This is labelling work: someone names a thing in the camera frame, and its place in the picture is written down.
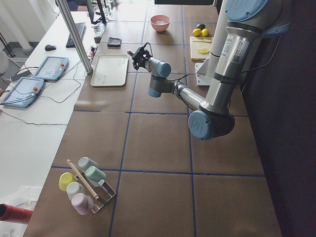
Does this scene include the wooden rack handle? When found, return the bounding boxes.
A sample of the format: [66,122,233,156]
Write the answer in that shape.
[66,159,99,200]

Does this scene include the lilac cup in rack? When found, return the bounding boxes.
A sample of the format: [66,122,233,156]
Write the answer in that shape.
[71,193,94,215]

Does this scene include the yellow cup in rack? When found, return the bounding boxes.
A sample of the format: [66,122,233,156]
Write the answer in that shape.
[58,172,75,192]

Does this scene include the red bottle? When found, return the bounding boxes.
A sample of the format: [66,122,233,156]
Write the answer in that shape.
[0,203,33,224]

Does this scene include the cream bear tray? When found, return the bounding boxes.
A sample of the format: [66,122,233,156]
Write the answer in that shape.
[90,54,128,87]

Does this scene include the black keyboard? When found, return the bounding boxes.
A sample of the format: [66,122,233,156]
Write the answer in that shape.
[65,22,87,48]

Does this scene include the upper blue teach pendant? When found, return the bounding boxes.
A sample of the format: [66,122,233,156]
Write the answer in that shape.
[33,56,69,81]

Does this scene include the pink bowl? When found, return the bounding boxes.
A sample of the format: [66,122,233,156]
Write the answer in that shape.
[150,15,170,32]

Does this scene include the grey folded cloth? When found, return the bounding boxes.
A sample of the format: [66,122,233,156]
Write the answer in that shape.
[107,37,122,48]

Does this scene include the yellow lemon upper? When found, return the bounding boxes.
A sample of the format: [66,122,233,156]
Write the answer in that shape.
[201,28,209,37]

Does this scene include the lower blue teach pendant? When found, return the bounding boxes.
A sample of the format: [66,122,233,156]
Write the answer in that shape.
[0,77,45,108]

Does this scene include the frosted white cup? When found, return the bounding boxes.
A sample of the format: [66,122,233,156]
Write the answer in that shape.
[66,182,85,201]

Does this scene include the blue teach pendant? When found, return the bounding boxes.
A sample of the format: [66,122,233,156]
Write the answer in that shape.
[33,56,69,81]
[0,77,45,108]

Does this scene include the yellow-green plastic knife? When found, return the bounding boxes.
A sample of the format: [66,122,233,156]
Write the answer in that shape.
[192,39,212,43]

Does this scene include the yellow lemon slices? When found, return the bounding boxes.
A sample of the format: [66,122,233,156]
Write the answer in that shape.
[197,48,209,54]

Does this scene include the black computer mouse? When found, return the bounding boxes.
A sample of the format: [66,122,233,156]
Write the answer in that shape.
[44,44,56,52]

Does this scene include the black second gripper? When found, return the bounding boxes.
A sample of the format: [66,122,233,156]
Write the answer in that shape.
[131,46,151,70]

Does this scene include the mint green cup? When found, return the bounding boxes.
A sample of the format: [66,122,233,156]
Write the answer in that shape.
[84,166,107,187]

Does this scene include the white wire cup rack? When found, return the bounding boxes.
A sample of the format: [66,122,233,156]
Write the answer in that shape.
[72,163,116,214]

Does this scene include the wooden cutting board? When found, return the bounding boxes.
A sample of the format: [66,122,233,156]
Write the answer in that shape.
[190,36,213,60]

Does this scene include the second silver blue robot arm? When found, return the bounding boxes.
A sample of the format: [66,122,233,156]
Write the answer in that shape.
[131,0,292,140]

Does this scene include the aluminium frame post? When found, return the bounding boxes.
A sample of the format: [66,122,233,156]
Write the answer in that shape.
[56,0,93,75]

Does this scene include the pale cup in rack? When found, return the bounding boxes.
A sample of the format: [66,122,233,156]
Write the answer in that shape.
[78,157,98,172]

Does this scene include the yellow lemon lower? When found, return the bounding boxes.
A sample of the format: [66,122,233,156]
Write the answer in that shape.
[192,28,202,37]

